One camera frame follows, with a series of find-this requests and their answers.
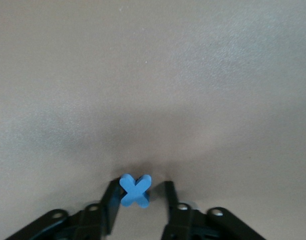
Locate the blue letter x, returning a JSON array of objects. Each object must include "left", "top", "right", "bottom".
[{"left": 119, "top": 173, "right": 152, "bottom": 209}]

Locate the brown table cover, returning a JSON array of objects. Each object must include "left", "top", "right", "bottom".
[{"left": 0, "top": 0, "right": 306, "bottom": 240}]

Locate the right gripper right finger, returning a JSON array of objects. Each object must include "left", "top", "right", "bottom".
[{"left": 162, "top": 180, "right": 268, "bottom": 240}]

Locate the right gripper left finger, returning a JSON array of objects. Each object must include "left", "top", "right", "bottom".
[{"left": 5, "top": 179, "right": 123, "bottom": 240}]

